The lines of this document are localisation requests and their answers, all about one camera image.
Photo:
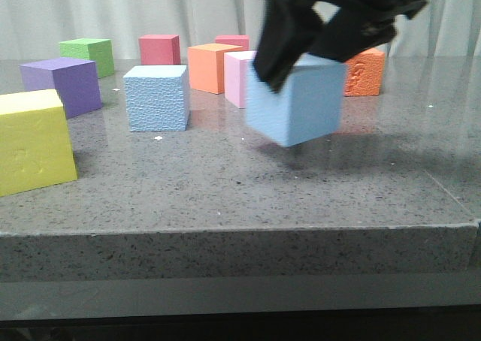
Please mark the orange foam block right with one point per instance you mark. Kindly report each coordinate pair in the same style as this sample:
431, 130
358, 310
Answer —
365, 73

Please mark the textured light blue block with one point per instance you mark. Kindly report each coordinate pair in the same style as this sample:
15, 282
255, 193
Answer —
157, 97

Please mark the purple foam block left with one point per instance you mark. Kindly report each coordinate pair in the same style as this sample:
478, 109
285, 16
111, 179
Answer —
75, 80

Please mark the red foam block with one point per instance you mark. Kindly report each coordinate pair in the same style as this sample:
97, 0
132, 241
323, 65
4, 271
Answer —
242, 41
159, 49

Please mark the orange foam block centre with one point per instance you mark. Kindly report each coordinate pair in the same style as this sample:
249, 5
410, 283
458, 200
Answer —
206, 66

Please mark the white curtain backdrop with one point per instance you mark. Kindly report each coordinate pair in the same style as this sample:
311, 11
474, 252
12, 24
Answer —
33, 29

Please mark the yellow foam block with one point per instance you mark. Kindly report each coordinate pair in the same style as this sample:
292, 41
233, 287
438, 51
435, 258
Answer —
36, 148

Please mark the red foam block back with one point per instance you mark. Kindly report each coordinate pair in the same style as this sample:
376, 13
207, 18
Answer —
242, 41

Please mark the pink foam block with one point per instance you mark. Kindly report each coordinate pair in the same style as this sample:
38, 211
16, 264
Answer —
235, 75

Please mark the green foam block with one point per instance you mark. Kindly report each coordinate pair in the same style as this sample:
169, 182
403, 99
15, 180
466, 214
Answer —
93, 49

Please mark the orange foam block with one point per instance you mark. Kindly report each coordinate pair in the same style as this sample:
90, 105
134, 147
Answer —
206, 66
365, 73

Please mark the smooth light blue block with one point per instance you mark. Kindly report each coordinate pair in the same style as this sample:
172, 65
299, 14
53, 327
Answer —
307, 107

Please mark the red foam block front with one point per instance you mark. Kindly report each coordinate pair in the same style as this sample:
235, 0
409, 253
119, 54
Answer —
159, 49

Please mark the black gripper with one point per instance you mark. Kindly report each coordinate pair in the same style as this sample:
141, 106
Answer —
292, 27

